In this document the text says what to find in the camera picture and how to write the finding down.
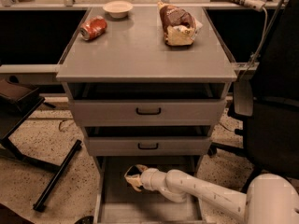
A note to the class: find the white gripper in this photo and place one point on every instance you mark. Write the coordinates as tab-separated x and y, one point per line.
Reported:
149	176

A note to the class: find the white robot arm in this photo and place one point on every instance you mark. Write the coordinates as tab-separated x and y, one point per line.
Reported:
270	199

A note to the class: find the bottom grey drawer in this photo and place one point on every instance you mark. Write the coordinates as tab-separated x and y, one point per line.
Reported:
118	203

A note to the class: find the grey drawer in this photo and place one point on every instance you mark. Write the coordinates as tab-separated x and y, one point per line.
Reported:
147	146
118	203
146	113

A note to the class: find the middle grey drawer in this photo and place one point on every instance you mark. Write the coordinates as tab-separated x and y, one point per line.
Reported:
147	146

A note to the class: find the grey drawer cabinet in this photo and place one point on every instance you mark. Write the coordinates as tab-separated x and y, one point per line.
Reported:
131	62

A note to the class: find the top grey drawer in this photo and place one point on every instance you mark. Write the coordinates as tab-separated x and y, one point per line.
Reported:
146	113

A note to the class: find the black office chair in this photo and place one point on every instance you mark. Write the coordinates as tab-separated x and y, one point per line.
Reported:
268	104

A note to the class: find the brown chip bag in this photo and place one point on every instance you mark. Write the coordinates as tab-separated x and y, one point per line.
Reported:
179	26

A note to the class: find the crushed red soda can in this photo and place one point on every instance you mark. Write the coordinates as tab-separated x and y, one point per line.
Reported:
93	28

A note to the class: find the white bowl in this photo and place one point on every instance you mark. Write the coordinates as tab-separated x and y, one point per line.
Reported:
118	9

